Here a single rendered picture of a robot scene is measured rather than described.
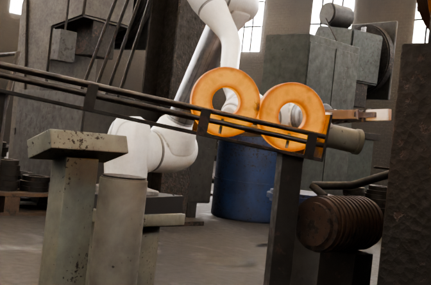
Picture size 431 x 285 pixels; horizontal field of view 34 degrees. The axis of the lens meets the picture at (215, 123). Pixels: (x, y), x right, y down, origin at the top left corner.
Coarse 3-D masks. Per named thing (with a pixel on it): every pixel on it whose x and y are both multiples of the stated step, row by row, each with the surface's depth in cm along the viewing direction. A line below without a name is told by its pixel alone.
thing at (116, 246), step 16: (112, 176) 169; (128, 176) 174; (112, 192) 168; (128, 192) 168; (144, 192) 171; (96, 208) 172; (112, 208) 168; (128, 208) 168; (144, 208) 173; (96, 224) 170; (112, 224) 167; (128, 224) 168; (96, 240) 169; (112, 240) 167; (128, 240) 168; (96, 256) 169; (112, 256) 167; (128, 256) 168; (96, 272) 168; (112, 272) 167; (128, 272) 169
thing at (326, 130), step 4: (328, 116) 156; (328, 120) 156; (328, 124) 156; (324, 128) 158; (328, 128) 156; (324, 132) 157; (328, 132) 156; (320, 140) 158; (324, 140) 156; (324, 144) 155; (316, 148) 160; (320, 148) 157; (324, 148) 155; (316, 152) 159; (320, 152) 157; (324, 152) 155; (316, 156) 159; (320, 156) 156
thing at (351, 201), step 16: (304, 208) 158; (320, 208) 155; (336, 208) 155; (352, 208) 160; (368, 208) 164; (304, 224) 158; (320, 224) 155; (336, 224) 153; (352, 224) 156; (368, 224) 162; (304, 240) 158; (320, 240) 155; (336, 240) 154; (352, 240) 158; (368, 240) 164; (320, 256) 167; (336, 256) 164; (352, 256) 161; (368, 256) 165; (320, 272) 167; (336, 272) 164; (352, 272) 161; (368, 272) 165
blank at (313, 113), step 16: (272, 96) 155; (288, 96) 156; (304, 96) 157; (272, 112) 155; (304, 112) 158; (320, 112) 157; (272, 128) 155; (304, 128) 157; (320, 128) 157; (272, 144) 156; (288, 144) 156; (304, 144) 157
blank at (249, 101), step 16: (208, 80) 153; (224, 80) 153; (240, 80) 154; (192, 96) 152; (208, 96) 153; (240, 96) 154; (256, 96) 155; (192, 112) 153; (240, 112) 154; (256, 112) 155; (208, 128) 153; (224, 128) 154
